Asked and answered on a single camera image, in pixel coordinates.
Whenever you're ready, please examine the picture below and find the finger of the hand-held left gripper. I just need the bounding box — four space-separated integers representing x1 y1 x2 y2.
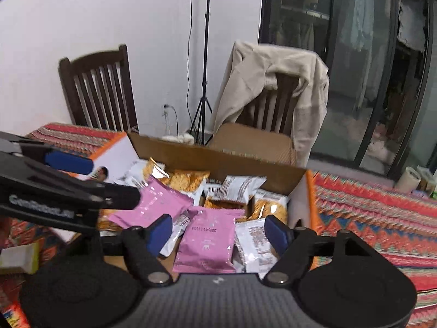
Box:
0 131 95 178
68 177 141 210

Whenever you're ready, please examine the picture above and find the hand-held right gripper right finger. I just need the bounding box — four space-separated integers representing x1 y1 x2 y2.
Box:
263 215 373 286

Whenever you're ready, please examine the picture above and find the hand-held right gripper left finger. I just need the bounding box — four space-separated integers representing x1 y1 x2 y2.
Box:
99 213 175 288

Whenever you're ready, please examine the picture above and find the pink snack packet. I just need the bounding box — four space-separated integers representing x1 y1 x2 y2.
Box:
109 174 195 229
172 207 246 274

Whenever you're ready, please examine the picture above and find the pile of white snack packets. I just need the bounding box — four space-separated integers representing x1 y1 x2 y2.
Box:
99 159 291 277

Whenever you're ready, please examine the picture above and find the orange cardboard box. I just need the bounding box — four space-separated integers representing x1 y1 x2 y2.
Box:
90 131 323 274

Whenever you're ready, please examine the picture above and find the long green bar packet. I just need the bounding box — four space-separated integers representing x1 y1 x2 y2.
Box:
0 242 40 274

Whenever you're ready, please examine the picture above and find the dark wooden chair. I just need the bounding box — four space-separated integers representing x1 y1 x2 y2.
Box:
57 44 139 134

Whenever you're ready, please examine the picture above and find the red cartoon snack packet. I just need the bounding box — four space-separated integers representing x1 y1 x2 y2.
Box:
0 299 27 328

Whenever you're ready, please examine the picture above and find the brown wooden chair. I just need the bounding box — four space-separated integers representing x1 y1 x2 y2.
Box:
209 72 301 166

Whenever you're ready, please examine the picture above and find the white paper roll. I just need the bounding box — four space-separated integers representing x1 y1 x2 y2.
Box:
396 166 422 194

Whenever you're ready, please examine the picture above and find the chair with beige jacket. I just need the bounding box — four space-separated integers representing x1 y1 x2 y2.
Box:
209 40 330 169

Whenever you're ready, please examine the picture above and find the black tripod stand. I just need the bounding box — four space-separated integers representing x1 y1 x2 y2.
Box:
189 0 214 146

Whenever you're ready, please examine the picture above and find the glass sliding door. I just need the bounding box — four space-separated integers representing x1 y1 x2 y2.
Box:
258 0 437 180

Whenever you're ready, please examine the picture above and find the hanging white garment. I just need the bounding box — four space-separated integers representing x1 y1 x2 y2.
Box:
397 0 428 52

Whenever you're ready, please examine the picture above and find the white cable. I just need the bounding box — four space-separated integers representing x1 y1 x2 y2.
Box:
165 105 196 144

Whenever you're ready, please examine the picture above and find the black wall cable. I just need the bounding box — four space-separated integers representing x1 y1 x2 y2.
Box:
186 0 196 134

